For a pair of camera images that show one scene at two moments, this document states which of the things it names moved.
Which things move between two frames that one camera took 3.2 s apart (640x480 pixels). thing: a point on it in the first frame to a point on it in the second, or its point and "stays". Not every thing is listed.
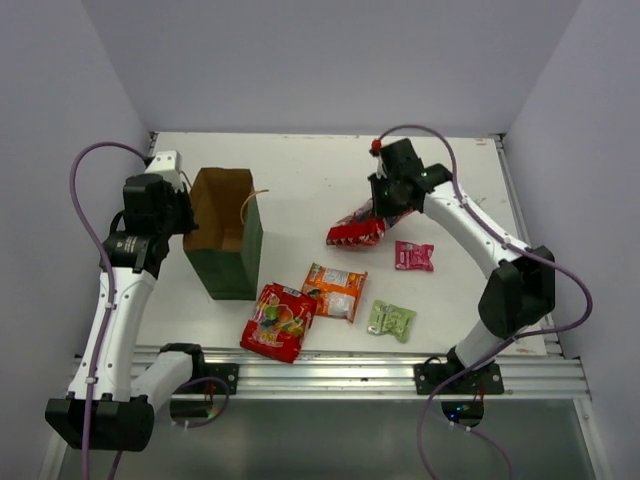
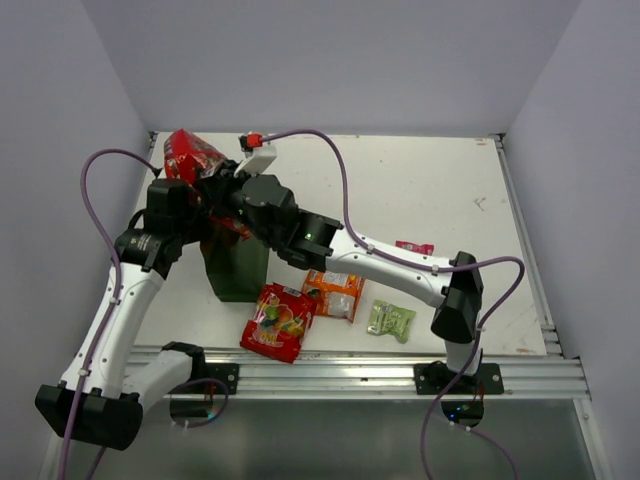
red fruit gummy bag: x=279 y=322 stays
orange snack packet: x=338 y=292 stays
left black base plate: x=227 y=372 stays
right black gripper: x=381 y=208 to x=215 y=190
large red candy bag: x=363 y=228 to x=187 y=158
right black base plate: x=428 y=376 stays
